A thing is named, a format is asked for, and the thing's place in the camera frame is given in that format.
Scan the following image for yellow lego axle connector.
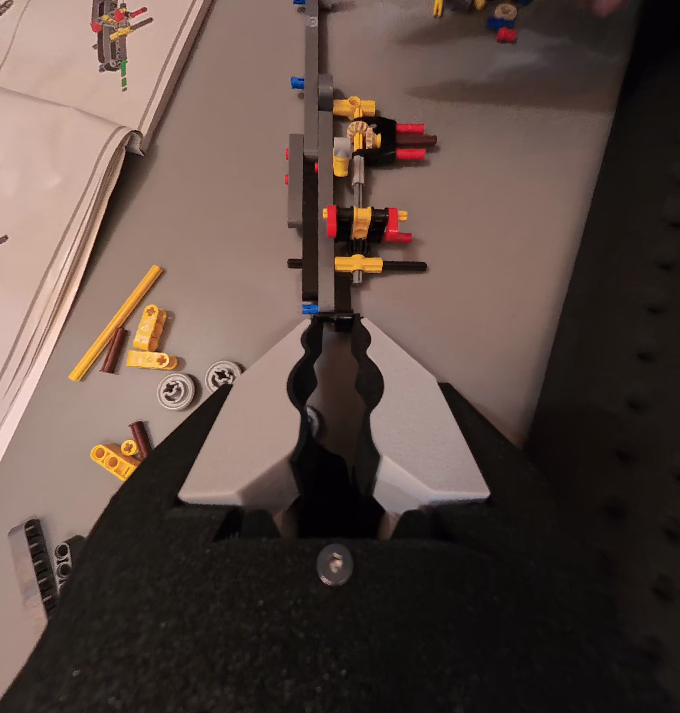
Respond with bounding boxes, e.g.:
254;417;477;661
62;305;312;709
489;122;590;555
126;350;178;371

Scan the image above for yellow three-hole lego beam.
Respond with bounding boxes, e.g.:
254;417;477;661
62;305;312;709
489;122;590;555
91;440;143;481

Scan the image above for pile of small lego pins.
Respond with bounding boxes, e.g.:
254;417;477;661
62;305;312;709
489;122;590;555
432;0;536;45

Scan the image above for black perforated panel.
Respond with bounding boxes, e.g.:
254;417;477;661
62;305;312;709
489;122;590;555
518;0;680;713

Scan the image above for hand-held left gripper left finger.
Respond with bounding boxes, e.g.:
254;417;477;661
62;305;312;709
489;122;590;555
177;318;325;508

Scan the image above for long yellow lego axle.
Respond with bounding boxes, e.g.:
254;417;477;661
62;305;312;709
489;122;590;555
68;265;164;382

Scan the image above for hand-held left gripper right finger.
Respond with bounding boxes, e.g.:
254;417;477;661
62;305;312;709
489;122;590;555
348;315;492;512

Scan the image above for lego instruction booklet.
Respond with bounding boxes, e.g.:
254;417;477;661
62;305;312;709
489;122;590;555
0;0;215;497

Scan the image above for grey lego beam assembly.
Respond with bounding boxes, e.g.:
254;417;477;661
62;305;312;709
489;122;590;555
284;0;438;334

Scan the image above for yellow angled technic beams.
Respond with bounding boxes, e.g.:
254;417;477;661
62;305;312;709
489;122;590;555
133;305;167;352

